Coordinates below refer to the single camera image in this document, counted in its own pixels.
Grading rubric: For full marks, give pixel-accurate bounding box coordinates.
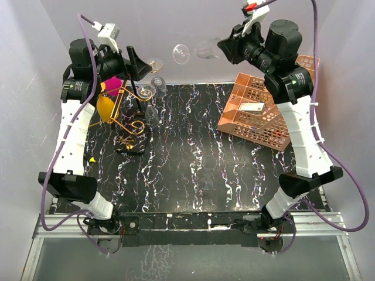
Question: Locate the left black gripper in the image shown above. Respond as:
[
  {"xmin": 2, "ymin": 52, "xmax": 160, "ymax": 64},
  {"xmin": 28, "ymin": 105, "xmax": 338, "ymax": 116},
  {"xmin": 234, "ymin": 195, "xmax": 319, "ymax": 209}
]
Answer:
[{"xmin": 92, "ymin": 43, "xmax": 152, "ymax": 83}]

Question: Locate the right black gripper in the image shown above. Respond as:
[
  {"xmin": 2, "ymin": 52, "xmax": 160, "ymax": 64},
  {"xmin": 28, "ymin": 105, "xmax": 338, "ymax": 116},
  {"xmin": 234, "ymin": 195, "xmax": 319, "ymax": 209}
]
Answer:
[{"xmin": 217, "ymin": 20, "xmax": 276, "ymax": 76}]

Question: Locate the clear wine glass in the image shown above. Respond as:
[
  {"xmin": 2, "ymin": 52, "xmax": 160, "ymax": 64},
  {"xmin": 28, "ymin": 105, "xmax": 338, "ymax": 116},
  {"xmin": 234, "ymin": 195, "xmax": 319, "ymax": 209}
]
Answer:
[
  {"xmin": 146, "ymin": 59, "xmax": 166, "ymax": 98},
  {"xmin": 200, "ymin": 155, "xmax": 217, "ymax": 190},
  {"xmin": 172, "ymin": 37, "xmax": 223, "ymax": 65}
]

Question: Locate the clear wine glass front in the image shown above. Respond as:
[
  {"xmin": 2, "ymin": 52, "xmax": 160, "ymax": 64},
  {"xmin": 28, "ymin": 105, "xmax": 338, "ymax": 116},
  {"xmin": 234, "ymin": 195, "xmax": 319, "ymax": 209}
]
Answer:
[{"xmin": 172, "ymin": 37, "xmax": 223, "ymax": 65}]

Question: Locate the tall clear flute glass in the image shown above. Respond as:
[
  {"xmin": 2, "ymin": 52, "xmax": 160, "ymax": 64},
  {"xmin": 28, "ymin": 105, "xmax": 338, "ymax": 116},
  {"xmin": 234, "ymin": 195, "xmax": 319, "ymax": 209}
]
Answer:
[{"xmin": 137, "ymin": 84, "xmax": 159, "ymax": 128}]

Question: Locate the pink plastic wine glass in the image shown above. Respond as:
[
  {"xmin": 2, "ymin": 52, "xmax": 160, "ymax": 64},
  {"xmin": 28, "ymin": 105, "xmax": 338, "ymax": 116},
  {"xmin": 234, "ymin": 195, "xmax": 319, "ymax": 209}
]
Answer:
[{"xmin": 104, "ymin": 77, "xmax": 122, "ymax": 96}]

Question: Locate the orange plastic wine glass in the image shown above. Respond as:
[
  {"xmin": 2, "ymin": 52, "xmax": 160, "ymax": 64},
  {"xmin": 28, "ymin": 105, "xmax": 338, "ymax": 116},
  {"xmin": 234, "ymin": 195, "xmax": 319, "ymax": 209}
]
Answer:
[{"xmin": 96, "ymin": 82, "xmax": 115, "ymax": 122}]

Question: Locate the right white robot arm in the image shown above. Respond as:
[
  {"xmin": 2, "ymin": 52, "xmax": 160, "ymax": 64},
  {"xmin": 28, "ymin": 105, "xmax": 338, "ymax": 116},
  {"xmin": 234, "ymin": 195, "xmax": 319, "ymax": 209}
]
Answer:
[{"xmin": 217, "ymin": 19, "xmax": 343, "ymax": 232}]

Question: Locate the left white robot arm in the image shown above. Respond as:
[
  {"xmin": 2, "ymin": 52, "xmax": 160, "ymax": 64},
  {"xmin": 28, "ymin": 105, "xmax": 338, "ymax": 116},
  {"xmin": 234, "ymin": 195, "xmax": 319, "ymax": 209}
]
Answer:
[{"xmin": 38, "ymin": 39, "xmax": 152, "ymax": 234}]

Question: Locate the small white box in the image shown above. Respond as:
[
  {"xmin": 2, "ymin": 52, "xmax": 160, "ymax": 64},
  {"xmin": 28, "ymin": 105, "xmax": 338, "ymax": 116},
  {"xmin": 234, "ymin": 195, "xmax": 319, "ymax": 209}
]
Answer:
[{"xmin": 239, "ymin": 102, "xmax": 265, "ymax": 115}]

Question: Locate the peach plastic organiser basket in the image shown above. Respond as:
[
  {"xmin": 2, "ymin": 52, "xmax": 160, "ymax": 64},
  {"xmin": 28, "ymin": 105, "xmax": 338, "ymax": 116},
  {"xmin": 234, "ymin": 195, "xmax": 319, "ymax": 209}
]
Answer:
[{"xmin": 217, "ymin": 55, "xmax": 321, "ymax": 152}]

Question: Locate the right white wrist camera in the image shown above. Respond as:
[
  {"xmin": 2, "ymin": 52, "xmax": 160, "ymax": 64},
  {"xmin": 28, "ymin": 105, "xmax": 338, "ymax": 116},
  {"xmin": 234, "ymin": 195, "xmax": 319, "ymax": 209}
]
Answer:
[{"xmin": 241, "ymin": 1, "xmax": 270, "ymax": 37}]

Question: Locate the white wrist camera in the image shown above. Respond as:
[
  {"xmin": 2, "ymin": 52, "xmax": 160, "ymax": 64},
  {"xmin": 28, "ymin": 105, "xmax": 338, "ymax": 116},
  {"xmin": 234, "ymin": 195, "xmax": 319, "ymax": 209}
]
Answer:
[
  {"xmin": 241, "ymin": 1, "xmax": 270, "ymax": 37},
  {"xmin": 92, "ymin": 21, "xmax": 120, "ymax": 53}
]

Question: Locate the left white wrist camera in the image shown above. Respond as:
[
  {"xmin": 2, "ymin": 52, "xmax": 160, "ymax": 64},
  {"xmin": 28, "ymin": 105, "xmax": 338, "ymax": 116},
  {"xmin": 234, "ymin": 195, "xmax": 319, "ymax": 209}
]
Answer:
[{"xmin": 92, "ymin": 21, "xmax": 120, "ymax": 53}]

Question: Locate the gold wire wine glass rack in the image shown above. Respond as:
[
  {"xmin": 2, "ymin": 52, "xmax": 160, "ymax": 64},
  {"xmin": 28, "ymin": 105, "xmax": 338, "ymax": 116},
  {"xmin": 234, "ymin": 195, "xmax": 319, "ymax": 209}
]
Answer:
[{"xmin": 89, "ymin": 79, "xmax": 150, "ymax": 155}]

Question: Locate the black base frame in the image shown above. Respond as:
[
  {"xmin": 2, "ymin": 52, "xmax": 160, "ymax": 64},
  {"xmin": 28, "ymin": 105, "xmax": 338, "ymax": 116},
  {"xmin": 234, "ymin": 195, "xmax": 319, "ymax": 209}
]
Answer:
[{"xmin": 83, "ymin": 211, "xmax": 296, "ymax": 252}]

